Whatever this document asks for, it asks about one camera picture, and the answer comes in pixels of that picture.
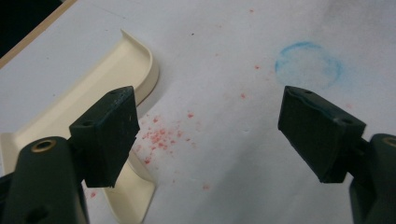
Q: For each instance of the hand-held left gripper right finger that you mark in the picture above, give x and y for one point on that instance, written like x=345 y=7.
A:
x=320 y=133

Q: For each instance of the cream plastic dustpan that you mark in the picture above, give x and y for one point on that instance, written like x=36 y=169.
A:
x=124 y=62

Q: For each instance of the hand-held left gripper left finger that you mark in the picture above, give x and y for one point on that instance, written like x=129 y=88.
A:
x=106 y=137

